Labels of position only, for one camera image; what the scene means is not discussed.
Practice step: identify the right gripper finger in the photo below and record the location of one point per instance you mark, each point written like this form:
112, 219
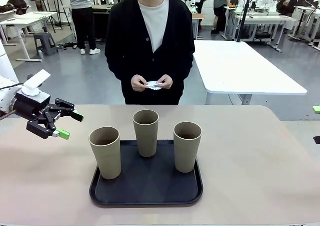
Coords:
316, 109
317, 139

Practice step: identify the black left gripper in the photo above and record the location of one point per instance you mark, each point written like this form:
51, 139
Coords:
30, 105

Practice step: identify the tall tan paper cup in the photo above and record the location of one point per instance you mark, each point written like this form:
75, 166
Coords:
146, 138
107, 156
186, 153

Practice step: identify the white scalloped paper coaster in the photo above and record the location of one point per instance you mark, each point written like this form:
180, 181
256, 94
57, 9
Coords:
153, 84

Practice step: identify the person's right forearm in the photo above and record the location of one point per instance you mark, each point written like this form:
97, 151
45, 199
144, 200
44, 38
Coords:
117, 71

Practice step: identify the person's left forearm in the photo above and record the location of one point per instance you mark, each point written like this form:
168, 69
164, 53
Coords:
182, 71

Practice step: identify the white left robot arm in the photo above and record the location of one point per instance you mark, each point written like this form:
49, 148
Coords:
6, 97

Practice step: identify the person's right hand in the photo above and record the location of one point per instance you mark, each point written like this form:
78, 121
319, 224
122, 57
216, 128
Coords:
138, 83

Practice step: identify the person's left hand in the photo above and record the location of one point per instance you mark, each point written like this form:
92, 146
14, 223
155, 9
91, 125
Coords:
167, 81

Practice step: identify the grey plastic stool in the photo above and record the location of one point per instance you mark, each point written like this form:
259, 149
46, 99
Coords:
45, 42

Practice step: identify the large white rounded table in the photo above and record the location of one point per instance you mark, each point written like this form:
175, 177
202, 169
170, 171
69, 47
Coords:
237, 68

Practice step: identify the white desk with metal legs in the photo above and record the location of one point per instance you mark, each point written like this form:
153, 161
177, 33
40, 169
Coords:
27, 20

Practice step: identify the person in black cardigan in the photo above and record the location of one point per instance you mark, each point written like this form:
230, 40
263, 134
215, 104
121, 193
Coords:
130, 49

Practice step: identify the long white workbench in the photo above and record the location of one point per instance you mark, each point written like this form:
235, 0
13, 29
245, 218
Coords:
265, 19

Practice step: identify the person in grey hoodie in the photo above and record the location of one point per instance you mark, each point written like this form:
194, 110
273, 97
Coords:
82, 16

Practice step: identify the seated person in black jacket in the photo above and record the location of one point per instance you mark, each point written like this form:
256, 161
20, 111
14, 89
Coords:
287, 4

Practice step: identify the black plastic serving tray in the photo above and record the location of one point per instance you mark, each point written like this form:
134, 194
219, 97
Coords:
147, 186

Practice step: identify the black backpack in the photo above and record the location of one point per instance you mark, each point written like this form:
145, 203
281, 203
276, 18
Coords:
17, 4

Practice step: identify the black stand pole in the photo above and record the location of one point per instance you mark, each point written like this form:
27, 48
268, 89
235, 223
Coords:
243, 11

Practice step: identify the person in black shorts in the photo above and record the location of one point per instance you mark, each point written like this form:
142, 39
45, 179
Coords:
220, 11

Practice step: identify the wooden top desk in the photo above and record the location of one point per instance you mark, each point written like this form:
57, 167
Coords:
198, 16

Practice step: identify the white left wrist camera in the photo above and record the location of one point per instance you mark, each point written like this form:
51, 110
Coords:
37, 80

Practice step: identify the white cylindrical pedestal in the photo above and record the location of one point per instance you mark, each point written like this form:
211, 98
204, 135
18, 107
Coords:
5, 61

